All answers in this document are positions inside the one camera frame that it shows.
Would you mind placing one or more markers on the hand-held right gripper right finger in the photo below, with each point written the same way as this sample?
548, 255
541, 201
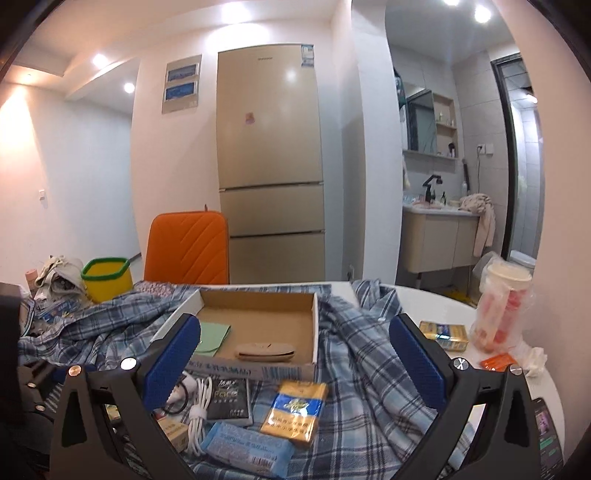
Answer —
418, 364

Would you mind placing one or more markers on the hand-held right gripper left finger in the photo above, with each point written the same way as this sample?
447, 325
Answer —
173, 362

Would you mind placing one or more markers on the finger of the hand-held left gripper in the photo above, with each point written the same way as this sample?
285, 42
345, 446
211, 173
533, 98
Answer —
34, 392

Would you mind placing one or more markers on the black tissue packet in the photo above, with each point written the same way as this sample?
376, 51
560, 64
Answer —
228, 401

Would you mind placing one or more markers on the cardboard box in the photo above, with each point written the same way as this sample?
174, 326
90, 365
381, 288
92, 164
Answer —
268, 318

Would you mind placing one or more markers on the blue tissue pack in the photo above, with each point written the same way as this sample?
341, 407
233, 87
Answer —
244, 447

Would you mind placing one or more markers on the yellow and blue cigarette pack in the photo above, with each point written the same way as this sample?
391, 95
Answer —
293, 413

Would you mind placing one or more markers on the green pouch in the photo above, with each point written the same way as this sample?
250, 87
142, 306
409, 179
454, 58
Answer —
213, 337

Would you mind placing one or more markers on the blue plaid shirt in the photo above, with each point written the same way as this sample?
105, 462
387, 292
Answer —
360, 369

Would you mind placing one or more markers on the pile of blue packets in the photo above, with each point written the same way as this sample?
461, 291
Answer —
55, 309

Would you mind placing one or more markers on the gold box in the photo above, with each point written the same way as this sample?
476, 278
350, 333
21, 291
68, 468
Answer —
173, 434

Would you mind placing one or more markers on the pink patterned cloth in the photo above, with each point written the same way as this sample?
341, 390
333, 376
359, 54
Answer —
154, 287

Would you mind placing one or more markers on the orange packet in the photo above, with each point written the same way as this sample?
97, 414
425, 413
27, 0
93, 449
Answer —
496, 362

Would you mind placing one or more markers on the beige cloth bundle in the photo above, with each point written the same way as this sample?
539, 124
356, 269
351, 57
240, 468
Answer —
57, 274

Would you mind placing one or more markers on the beige pouch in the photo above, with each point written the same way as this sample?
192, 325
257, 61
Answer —
263, 351

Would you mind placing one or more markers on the yellow bin with green rim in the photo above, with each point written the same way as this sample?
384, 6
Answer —
108, 286

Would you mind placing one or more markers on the drink cup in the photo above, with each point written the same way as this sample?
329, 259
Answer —
503, 304

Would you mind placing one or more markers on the crumpled white tissue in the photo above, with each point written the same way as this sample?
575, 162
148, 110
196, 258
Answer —
531, 360

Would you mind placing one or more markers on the orange chair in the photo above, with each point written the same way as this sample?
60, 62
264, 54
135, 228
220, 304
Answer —
184, 249

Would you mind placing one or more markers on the clear plastic bag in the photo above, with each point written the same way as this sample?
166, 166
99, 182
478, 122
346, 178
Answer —
528, 318

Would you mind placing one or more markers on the beige vanity cabinet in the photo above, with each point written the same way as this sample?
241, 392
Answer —
438, 240

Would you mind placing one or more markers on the smartphone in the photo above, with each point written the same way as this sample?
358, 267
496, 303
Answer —
547, 434

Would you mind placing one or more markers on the white toilet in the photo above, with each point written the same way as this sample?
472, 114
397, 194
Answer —
524, 258

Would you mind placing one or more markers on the pink towel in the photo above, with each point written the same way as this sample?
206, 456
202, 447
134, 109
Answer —
485, 221

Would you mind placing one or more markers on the black faucet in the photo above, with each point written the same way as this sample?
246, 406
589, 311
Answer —
430, 187

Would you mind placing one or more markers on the beige refrigerator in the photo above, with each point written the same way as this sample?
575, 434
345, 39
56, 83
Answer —
268, 138

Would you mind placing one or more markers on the bathroom mirror cabinet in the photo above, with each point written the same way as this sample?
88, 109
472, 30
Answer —
427, 120

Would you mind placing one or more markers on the recessed ceiling light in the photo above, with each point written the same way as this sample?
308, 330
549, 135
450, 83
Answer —
129, 86
482, 14
229, 8
99, 59

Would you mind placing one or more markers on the black door frame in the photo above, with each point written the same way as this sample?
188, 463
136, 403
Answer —
504, 161

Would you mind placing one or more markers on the white wall outlet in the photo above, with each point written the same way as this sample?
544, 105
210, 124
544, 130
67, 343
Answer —
485, 149

